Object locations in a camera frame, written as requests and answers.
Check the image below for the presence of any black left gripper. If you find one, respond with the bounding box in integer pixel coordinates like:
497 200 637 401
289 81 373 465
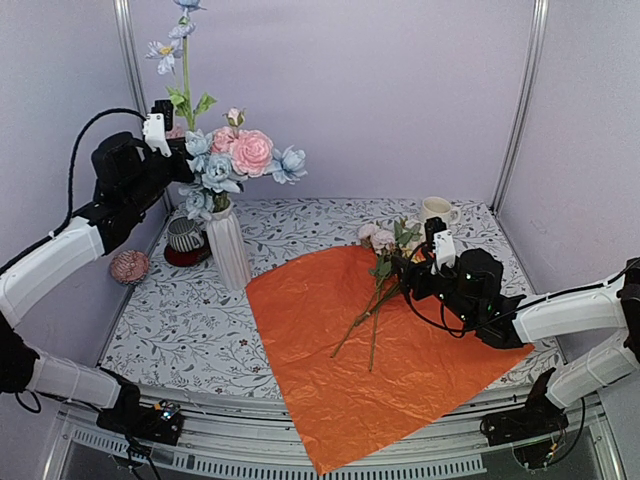
126 134 202 211

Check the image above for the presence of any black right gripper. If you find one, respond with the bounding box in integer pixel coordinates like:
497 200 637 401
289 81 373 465
392 245 479 326

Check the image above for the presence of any yellow small flower sprig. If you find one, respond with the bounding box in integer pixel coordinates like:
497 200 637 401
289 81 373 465
367 247 413 373

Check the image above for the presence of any blue hydrangea flower stem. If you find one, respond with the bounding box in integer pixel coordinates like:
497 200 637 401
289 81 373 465
179 126 307 221

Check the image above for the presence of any white ribbed ceramic vase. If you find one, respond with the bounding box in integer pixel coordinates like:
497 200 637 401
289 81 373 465
205 204 251 291

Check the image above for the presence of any pink rose flower stem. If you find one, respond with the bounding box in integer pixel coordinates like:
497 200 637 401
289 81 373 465
203 107 274 213

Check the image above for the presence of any small blue flower stem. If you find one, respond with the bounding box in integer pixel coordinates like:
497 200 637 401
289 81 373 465
145 0 217 131

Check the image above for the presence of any orange tissue paper sheet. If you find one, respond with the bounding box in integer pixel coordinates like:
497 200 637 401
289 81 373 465
246 246 530 475

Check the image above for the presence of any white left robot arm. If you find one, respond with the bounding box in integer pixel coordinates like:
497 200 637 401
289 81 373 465
1 132 193 434

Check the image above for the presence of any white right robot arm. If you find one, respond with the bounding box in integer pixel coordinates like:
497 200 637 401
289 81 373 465
392 249 639 436

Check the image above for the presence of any striped black white cup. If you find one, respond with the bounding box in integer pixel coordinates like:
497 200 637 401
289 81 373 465
167 217 205 253

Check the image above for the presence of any pink patterned ball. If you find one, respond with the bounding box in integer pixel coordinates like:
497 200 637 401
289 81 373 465
109 250 150 285

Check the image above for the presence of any cream ceramic mug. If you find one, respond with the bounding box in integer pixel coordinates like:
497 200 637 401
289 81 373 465
419 197 461 231

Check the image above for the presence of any dark red saucer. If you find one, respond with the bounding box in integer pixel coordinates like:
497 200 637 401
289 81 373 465
163 245 211 267

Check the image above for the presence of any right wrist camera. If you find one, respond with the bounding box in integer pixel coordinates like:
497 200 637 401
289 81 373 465
425 217 456 274

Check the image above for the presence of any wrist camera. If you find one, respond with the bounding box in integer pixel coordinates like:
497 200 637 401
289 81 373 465
142 99 174 157
425 217 456 274

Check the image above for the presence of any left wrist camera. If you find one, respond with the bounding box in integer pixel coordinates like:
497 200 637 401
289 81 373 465
142 99 174 157

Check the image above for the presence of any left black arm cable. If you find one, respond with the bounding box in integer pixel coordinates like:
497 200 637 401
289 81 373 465
0 108 149 276

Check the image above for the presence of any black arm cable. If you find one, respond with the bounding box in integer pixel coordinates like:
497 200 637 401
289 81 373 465
0 108 149 276
399 242 626 339

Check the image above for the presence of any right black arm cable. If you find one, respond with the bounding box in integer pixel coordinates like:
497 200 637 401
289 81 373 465
399 242 626 339

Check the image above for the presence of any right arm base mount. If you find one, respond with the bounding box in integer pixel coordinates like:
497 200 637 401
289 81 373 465
480 368 569 470

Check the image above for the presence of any left aluminium frame post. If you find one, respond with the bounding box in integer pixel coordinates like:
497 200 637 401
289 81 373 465
112 0 175 216

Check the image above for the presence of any aluminium frame post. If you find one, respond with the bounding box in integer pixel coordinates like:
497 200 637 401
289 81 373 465
112 0 175 216
490 0 549 216

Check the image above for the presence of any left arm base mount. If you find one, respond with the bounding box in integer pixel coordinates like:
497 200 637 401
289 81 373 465
96 383 184 446

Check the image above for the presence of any aluminium front rail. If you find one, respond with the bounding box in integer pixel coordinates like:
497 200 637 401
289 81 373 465
49 386 626 479

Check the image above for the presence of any right aluminium frame post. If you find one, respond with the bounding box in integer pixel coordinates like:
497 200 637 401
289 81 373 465
490 0 549 216

